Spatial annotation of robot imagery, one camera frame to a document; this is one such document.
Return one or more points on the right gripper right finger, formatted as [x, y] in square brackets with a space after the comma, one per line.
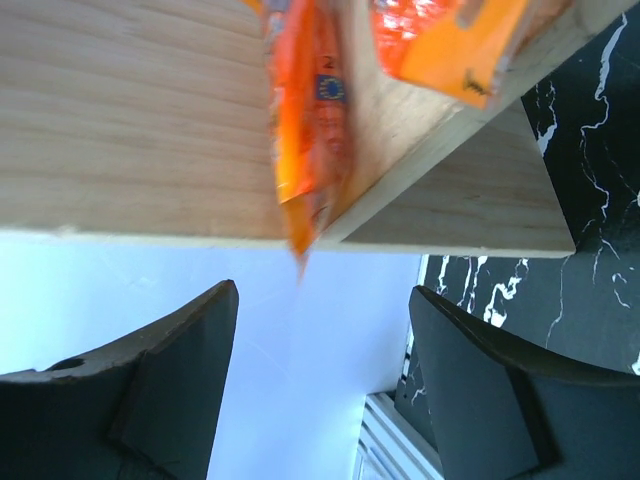
[502, 407]

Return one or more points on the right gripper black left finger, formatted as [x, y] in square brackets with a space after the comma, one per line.
[145, 406]

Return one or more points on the orange BIC razor pack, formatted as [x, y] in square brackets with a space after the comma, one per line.
[461, 49]
[308, 115]

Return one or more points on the wooden two-tier shelf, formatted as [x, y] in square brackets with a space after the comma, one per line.
[147, 120]

